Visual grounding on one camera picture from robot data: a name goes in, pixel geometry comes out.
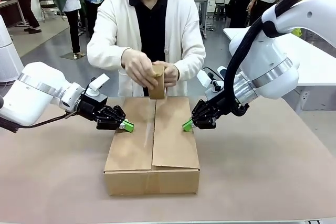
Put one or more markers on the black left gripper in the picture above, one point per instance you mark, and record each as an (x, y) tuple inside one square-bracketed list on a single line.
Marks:
[(101, 116)]

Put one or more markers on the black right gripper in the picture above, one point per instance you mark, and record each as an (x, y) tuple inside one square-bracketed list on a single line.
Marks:
[(218, 106)]

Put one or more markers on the brown cardboard box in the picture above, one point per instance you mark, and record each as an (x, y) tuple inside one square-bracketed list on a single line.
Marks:
[(131, 155)]

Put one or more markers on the brown packing tape roll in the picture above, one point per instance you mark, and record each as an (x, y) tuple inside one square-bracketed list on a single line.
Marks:
[(157, 90)]

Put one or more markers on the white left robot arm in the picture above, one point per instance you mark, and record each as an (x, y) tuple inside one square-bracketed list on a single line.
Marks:
[(34, 95)]

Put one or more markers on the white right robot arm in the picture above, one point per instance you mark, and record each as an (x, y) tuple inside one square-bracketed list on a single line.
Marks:
[(275, 51)]

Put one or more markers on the person's left forearm white sleeve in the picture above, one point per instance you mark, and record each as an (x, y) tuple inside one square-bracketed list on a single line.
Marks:
[(191, 61)]

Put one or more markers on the person's right forearm white sleeve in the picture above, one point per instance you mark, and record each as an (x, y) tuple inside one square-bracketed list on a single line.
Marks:
[(105, 56)]

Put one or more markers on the person's left hand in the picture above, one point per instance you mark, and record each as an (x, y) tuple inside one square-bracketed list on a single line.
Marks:
[(172, 74)]

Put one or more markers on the person's right hand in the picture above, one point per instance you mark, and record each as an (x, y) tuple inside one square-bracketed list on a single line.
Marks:
[(136, 66)]

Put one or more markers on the person in white cardigan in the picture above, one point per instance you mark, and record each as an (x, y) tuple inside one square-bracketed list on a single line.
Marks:
[(113, 24)]

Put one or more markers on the grey background work table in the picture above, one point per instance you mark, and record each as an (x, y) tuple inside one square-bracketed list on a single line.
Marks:
[(202, 3)]

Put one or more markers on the person with green shawl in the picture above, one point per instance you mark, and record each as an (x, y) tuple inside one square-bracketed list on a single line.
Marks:
[(68, 3)]

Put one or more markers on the person in dark clothes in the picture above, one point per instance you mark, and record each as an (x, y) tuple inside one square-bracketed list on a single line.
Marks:
[(23, 3)]

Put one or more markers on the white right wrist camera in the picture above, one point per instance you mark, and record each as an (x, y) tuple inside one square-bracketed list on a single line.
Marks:
[(210, 85)]

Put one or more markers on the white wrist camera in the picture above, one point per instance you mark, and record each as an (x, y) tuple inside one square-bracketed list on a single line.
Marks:
[(97, 87), (210, 85)]

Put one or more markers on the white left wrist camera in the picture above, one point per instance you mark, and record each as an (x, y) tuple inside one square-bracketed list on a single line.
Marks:
[(97, 87)]

